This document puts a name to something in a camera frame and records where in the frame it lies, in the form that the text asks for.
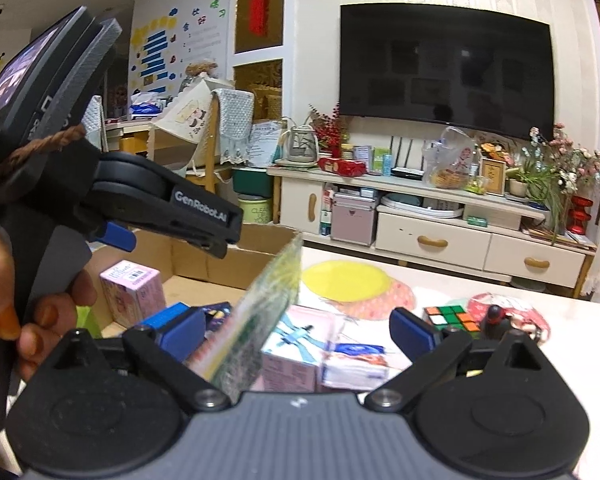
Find red gift box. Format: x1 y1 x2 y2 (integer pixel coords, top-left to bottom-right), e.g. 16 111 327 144
317 156 369 177

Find lace chair cover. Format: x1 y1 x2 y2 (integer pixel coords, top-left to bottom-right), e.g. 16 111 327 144
80 94 104 152
212 88 255 166

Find black television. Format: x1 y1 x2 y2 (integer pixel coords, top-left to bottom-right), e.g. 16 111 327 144
338 3 555 141

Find cream television cabinet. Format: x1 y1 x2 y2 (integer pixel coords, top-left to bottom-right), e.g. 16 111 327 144
267 164 597 292

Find person's left hand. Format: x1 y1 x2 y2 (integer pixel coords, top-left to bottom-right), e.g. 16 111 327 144
0 209 99 383

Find dark green bin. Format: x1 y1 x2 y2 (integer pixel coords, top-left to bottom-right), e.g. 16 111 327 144
232 167 276 199

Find green printed cardboard box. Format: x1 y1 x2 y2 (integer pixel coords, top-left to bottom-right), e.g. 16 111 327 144
87 222 306 407

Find beige tote bag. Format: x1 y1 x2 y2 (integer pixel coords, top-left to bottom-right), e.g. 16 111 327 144
149 76 219 154

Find colourful puzzle cube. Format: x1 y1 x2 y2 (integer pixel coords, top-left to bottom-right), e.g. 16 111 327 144
422 304 482 340

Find light green trash can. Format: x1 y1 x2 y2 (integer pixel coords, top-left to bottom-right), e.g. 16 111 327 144
234 194 276 226

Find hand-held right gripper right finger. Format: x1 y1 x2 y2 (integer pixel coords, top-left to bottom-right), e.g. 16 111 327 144
364 306 547 411

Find blue medicine box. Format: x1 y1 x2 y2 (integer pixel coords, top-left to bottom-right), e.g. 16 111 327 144
144 302 191 331

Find white oval tray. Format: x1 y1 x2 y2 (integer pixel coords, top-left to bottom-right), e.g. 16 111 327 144
377 192 466 221

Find plain pink box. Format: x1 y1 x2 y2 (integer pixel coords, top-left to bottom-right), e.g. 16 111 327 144
99 258 167 332

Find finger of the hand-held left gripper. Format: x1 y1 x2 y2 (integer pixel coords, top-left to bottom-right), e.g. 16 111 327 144
130 182 245 260
95 222 137 254

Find pink box with plane print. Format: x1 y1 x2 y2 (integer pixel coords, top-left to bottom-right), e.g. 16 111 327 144
261 304 342 395

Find stack of papers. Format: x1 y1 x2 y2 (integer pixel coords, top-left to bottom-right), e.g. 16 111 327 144
522 224 599 252

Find wooden dining table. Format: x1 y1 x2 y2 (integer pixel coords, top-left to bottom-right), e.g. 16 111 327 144
102 119 154 157

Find red patterned snack packet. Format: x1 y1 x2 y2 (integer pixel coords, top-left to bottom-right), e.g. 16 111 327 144
465 292 552 346

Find printed tissue pack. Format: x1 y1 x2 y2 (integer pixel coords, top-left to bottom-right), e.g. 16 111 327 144
321 342 415 395

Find pink storage case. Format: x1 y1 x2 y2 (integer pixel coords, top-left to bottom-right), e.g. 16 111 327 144
330 194 376 247

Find glass teapot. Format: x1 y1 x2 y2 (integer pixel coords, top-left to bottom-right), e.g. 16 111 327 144
279 124 322 167

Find pink flower bouquet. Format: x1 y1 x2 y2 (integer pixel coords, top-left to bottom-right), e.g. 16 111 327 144
529 122 600 197

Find red berry branches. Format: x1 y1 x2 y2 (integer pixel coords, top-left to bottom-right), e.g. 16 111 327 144
309 104 352 159

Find orange flower arrangement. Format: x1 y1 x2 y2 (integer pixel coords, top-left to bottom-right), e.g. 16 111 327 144
479 140 511 164

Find black red toy figure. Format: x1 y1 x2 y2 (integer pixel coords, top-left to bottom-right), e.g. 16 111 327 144
479 304 515 347

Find white certificate paper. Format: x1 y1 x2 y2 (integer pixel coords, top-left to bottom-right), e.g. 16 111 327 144
247 119 286 166

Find wall poster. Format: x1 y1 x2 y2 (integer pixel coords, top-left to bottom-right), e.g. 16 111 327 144
129 2 229 94

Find wooden chair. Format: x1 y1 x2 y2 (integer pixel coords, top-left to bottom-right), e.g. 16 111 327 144
184 89 256 197

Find potted green plant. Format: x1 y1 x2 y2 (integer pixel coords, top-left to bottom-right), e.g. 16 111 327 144
504 154 567 242

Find red vase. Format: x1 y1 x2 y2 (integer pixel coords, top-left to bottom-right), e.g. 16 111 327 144
567 194 594 237

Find wooden photo frame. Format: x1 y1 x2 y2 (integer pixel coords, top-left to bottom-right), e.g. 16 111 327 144
479 157 507 196

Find brown braided cord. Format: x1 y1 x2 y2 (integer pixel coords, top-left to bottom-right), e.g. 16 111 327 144
0 123 89 177

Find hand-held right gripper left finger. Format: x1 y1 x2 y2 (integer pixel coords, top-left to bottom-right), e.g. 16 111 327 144
54 306 232 412

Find clear plastic bag of snacks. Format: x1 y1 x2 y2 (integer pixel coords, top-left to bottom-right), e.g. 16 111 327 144
422 126 482 190

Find black printed box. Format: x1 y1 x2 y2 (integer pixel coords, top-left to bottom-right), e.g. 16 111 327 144
204 302 233 334

